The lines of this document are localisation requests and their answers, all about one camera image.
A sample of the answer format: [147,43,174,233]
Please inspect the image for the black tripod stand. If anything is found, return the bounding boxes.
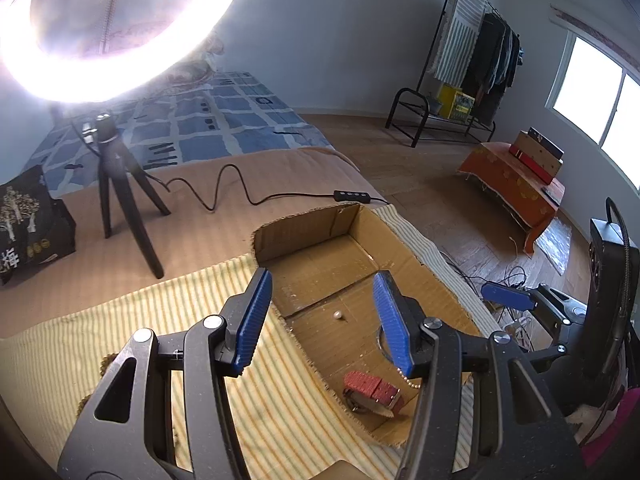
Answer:
[87,113,170,278]

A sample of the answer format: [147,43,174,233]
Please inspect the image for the hanging clothes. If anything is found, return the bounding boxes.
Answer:
[427,0,524,126]

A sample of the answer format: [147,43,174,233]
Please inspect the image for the black snack bag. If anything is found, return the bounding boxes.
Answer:
[0,165,76,285]

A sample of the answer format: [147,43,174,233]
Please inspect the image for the pearl bead bracelet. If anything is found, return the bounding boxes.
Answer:
[397,365,423,389]

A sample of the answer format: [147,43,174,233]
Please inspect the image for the dark wire bangle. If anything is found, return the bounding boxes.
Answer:
[376,325,395,364]

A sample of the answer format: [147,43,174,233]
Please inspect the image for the blue patterned bedsheet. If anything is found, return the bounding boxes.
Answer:
[23,72,330,196]

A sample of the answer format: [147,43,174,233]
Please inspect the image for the striped yellow cloth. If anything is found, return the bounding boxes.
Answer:
[1,205,497,479]

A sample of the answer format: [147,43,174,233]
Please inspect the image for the cardboard box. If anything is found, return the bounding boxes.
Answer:
[252,204,496,448]

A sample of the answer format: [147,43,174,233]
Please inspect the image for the black power cable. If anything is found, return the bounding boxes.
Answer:
[144,161,392,213]

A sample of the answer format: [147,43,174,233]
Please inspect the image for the red watch strap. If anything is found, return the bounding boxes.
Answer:
[342,370,405,417]

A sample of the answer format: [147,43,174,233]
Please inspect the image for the black clothes rack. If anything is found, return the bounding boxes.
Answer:
[385,0,497,146]

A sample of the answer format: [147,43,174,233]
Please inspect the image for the bright ring light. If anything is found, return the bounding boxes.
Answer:
[1,0,233,104]

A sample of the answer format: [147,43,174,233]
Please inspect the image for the brown box on table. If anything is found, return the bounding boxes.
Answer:
[509,128,564,184]

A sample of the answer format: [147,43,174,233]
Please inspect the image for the window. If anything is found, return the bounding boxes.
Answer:
[546,32,639,186]

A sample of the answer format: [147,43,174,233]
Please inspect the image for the orange covered low table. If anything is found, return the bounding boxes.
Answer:
[458,142,565,256]

